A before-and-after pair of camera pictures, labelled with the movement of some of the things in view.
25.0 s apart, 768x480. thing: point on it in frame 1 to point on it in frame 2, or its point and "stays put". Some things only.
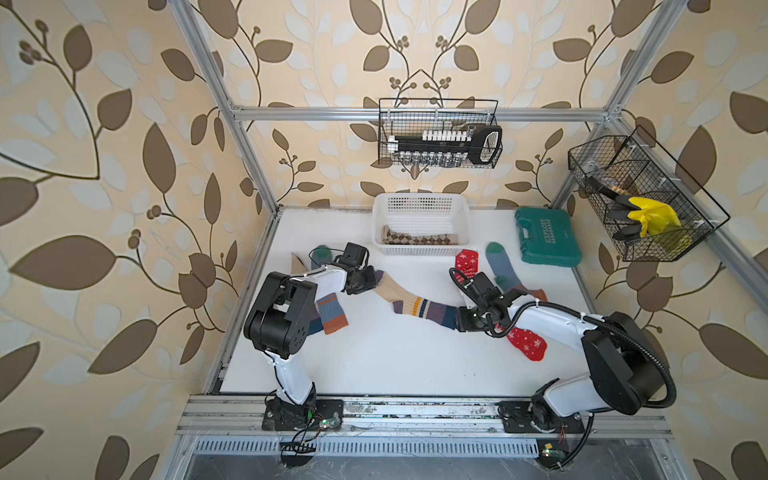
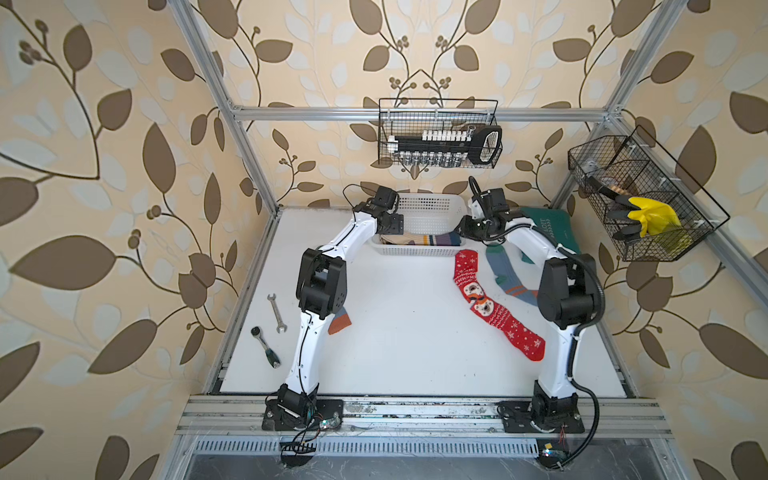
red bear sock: x=531 y=345 stays put
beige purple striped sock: x=404 y=302 to x=452 y=238
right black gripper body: x=472 y=317 to x=476 y=228
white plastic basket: x=422 y=215 stays put
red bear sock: x=467 y=264 stays put
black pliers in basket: x=619 y=215 stays put
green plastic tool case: x=547 y=236 stays put
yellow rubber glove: x=656 y=217 stays put
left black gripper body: x=364 y=279 to x=393 y=224
